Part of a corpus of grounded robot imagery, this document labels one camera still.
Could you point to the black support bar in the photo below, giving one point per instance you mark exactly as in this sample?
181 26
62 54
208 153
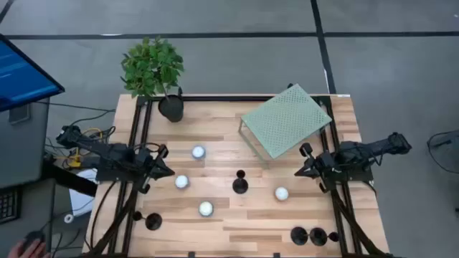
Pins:
71 181

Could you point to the person's hand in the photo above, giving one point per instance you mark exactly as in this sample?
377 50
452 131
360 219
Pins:
27 251

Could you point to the grey desk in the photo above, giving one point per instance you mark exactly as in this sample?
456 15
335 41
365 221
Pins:
28 150

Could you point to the white tape roll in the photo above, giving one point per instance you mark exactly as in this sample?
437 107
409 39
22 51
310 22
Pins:
68 218

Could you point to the blue patterned tin candle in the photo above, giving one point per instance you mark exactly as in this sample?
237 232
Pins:
198 152
206 208

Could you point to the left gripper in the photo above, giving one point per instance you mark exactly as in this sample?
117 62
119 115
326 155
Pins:
147 163

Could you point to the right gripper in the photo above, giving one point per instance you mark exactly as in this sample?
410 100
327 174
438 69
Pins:
324 165

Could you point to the potted green plant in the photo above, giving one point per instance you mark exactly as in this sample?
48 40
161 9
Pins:
150 68

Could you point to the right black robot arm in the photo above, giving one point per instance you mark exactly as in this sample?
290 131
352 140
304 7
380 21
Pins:
376 147

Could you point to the black keyboard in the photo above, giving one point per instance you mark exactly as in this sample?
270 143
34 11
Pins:
8 204

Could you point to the black candlestick holder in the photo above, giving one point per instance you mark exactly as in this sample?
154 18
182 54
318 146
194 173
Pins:
240 186
318 236
298 235
153 221

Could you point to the black framed computer monitor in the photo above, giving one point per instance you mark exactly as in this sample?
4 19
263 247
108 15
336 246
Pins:
21 75

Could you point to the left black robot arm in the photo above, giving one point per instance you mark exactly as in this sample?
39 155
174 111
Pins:
107 150

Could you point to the green perforated metal shelf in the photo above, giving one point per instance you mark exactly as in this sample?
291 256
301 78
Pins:
283 122

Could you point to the black computer mouse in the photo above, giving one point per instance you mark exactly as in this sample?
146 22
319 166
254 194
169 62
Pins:
34 234

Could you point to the white paper sheet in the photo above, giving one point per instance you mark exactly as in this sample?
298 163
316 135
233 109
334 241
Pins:
80 200

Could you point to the red patterned tin candle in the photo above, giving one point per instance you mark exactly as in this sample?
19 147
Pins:
181 181

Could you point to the orange patterned tin candle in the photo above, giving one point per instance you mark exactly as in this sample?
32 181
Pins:
281 193

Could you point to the yellow clamp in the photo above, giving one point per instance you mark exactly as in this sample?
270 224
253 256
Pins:
74 160

